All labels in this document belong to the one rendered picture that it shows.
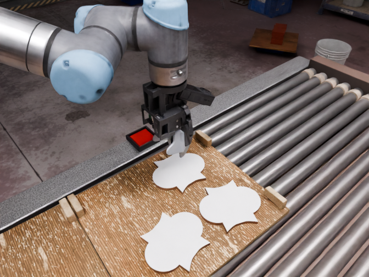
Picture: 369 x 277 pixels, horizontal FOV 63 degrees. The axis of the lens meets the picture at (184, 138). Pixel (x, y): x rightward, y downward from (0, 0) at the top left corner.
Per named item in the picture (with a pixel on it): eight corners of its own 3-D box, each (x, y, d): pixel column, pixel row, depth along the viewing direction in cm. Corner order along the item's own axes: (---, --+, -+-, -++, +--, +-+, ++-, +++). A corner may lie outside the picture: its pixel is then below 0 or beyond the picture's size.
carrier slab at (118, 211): (68, 203, 74) (66, 199, 73) (196, 137, 93) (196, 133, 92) (142, 332, 53) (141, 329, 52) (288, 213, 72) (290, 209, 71)
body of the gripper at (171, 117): (142, 126, 68) (137, 78, 60) (173, 111, 71) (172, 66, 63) (161, 144, 63) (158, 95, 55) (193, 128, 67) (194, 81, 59)
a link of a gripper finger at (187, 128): (176, 141, 70) (172, 109, 66) (182, 138, 71) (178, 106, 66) (188, 150, 67) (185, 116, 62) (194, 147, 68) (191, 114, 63)
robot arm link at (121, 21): (59, 22, 46) (129, 25, 45) (83, -4, 54) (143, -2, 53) (72, 67, 52) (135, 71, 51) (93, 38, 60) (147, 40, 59)
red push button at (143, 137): (129, 139, 93) (129, 136, 92) (145, 131, 96) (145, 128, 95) (140, 149, 89) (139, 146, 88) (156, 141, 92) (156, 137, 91)
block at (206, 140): (194, 137, 90) (194, 130, 88) (199, 135, 91) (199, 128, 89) (207, 148, 87) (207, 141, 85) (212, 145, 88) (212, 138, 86)
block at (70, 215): (60, 206, 71) (57, 200, 70) (68, 203, 72) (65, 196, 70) (70, 224, 68) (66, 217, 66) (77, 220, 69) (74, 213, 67)
